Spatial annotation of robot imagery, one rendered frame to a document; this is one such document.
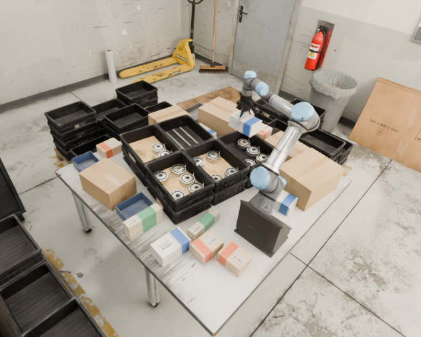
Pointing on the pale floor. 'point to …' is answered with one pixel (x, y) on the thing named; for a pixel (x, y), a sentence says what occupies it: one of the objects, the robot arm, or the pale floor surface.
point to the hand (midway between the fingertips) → (245, 121)
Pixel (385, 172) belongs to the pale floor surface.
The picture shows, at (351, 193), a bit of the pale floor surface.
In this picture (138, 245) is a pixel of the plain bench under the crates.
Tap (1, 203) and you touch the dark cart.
